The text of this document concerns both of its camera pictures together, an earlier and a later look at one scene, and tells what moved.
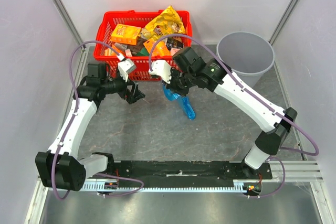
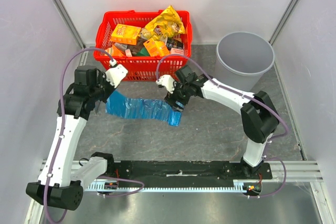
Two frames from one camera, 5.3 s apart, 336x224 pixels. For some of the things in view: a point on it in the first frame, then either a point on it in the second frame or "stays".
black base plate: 185,173 stays
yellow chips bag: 167,22 stays
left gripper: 131,98 → 111,87
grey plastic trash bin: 248,55 stays
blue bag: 171,96 → 117,104
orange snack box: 126,34 stays
